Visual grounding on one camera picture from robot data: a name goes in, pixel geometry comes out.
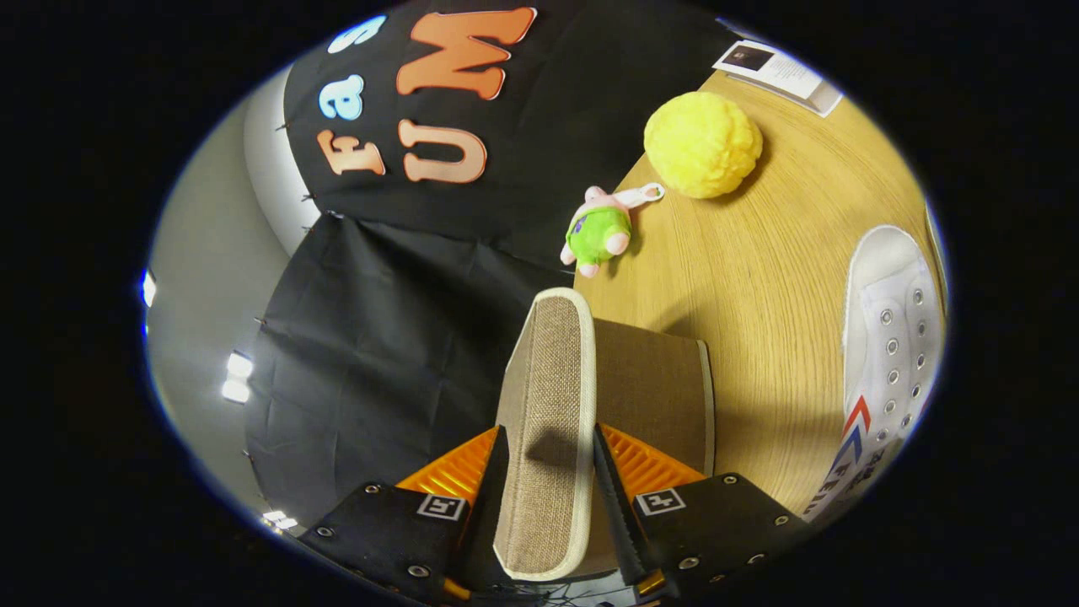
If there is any white canvas shoe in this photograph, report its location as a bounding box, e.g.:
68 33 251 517
801 225 943 525

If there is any pink and green plush toy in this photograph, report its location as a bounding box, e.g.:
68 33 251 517
561 182 667 279

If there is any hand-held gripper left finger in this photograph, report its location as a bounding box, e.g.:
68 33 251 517
299 426 511 606

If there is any black backdrop cloth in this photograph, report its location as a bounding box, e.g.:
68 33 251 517
244 0 760 528

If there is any brown fabric storage box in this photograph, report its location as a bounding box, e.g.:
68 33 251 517
493 287 717 583

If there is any yellow fuzzy plush ball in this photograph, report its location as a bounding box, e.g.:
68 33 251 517
643 91 765 200

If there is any white book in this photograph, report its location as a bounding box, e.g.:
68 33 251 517
712 39 844 117

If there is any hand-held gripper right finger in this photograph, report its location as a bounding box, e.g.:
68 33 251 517
593 423 814 601

